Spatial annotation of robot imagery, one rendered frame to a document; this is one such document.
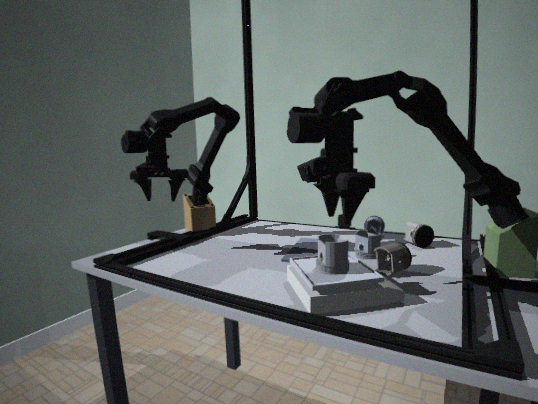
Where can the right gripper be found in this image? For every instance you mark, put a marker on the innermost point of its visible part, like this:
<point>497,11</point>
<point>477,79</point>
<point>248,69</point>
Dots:
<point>175,175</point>

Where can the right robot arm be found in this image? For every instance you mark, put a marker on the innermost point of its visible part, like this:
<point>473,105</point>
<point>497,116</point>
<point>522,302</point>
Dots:
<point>164,122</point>

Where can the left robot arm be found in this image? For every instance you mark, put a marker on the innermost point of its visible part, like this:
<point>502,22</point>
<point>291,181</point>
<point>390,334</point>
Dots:
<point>484,183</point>

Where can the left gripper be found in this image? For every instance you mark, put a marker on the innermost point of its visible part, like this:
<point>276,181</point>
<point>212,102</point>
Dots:
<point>352,188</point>

